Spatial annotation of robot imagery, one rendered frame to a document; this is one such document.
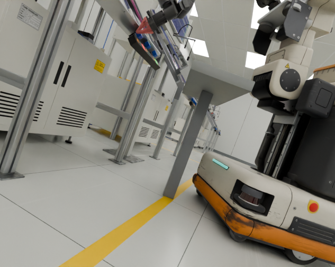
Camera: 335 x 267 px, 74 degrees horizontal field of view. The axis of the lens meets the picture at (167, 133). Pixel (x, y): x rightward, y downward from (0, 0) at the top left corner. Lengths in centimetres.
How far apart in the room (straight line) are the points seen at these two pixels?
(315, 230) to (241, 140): 767
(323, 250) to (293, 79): 72
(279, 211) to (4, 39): 123
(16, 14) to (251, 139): 817
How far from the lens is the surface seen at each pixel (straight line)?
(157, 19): 113
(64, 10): 86
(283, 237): 103
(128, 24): 114
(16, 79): 90
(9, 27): 111
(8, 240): 60
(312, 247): 113
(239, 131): 869
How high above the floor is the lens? 34
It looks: 2 degrees down
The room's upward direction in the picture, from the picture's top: 21 degrees clockwise
